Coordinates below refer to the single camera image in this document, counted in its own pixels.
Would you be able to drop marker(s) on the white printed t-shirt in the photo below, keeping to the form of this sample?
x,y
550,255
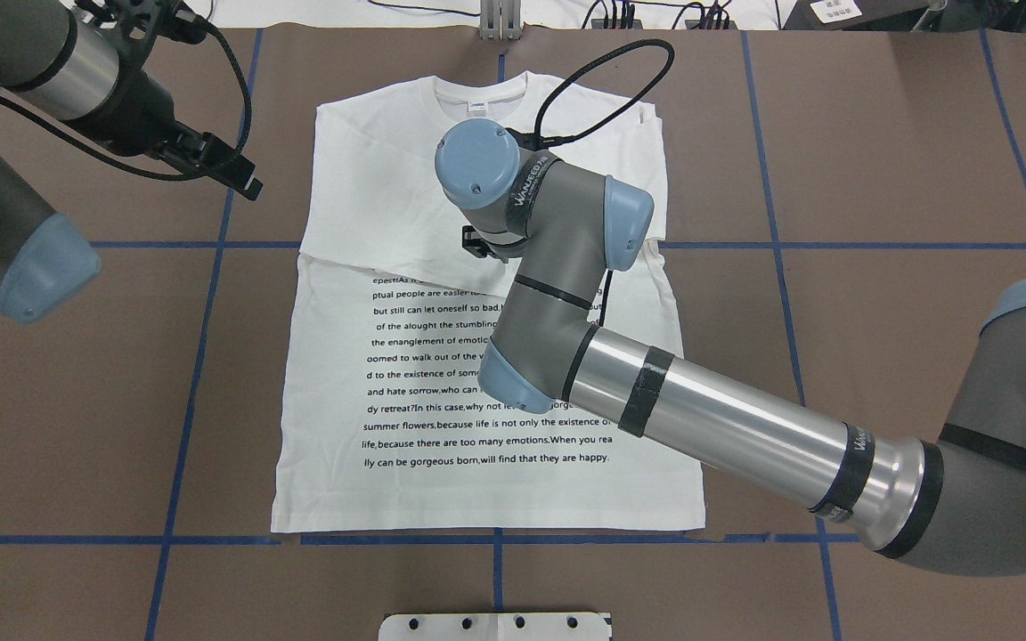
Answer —
x,y
383,422

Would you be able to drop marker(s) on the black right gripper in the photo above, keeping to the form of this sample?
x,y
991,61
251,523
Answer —
x,y
474,241

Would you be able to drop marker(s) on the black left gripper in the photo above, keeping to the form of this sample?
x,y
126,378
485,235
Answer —
x,y
141,104

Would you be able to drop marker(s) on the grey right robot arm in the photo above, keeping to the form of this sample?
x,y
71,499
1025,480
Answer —
x,y
957,505

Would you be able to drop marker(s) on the grey aluminium post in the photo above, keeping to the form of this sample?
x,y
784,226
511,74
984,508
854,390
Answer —
x,y
500,20

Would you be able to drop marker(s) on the dark box with label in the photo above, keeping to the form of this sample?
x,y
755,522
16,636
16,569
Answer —
x,y
854,15

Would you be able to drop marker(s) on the white metal base plate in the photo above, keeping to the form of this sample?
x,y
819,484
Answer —
x,y
498,626

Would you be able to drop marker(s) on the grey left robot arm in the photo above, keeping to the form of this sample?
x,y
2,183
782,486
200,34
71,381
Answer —
x,y
78,72

